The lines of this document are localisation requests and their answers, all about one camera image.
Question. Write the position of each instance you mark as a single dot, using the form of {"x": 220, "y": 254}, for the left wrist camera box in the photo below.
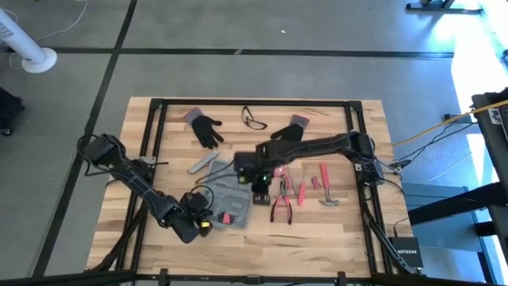
{"x": 194, "y": 203}

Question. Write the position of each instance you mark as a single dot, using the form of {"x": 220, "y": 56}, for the pink long ribbed tool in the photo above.
{"x": 324, "y": 178}

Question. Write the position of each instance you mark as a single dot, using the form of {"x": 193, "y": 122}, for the black diagonal frame brace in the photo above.
{"x": 387, "y": 242}
{"x": 119, "y": 242}

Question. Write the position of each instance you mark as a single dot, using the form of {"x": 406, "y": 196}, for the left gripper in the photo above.
{"x": 186, "y": 230}

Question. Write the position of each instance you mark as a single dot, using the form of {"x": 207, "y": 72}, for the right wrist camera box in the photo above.
{"x": 244, "y": 167}

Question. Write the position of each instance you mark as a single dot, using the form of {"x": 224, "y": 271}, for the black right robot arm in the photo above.
{"x": 309, "y": 149}

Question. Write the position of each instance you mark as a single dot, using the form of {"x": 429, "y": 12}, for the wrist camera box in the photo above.
{"x": 244, "y": 167}
{"x": 194, "y": 203}

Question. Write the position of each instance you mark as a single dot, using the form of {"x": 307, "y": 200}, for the black Netgear switch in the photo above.
{"x": 409, "y": 252}

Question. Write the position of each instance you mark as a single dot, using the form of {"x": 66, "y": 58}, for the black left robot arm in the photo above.
{"x": 135, "y": 180}

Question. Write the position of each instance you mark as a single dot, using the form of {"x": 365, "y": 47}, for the black work glove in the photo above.
{"x": 291, "y": 131}
{"x": 204, "y": 131}

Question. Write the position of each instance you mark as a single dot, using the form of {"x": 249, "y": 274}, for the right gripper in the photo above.
{"x": 264, "y": 186}

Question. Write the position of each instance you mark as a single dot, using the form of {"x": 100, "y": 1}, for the grey plastic tool case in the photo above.
{"x": 232, "y": 198}

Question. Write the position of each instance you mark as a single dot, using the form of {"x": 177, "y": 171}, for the large pink flat-faced tool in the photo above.
{"x": 279, "y": 172}

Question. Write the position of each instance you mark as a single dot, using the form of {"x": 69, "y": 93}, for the tortoise-frame safety glasses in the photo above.
{"x": 257, "y": 124}

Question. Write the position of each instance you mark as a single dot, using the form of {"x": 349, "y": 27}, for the black wheeled object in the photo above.
{"x": 10, "y": 111}

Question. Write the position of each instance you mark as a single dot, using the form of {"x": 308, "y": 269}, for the grey utility knife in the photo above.
{"x": 203, "y": 162}

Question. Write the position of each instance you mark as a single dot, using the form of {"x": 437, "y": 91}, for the black standing desk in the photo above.
{"x": 440, "y": 7}

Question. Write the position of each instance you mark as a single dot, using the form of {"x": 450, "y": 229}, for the white tower fan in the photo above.
{"x": 24, "y": 43}

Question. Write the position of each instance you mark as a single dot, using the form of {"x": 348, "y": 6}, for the black overhead rig crossbar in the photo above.
{"x": 79, "y": 278}

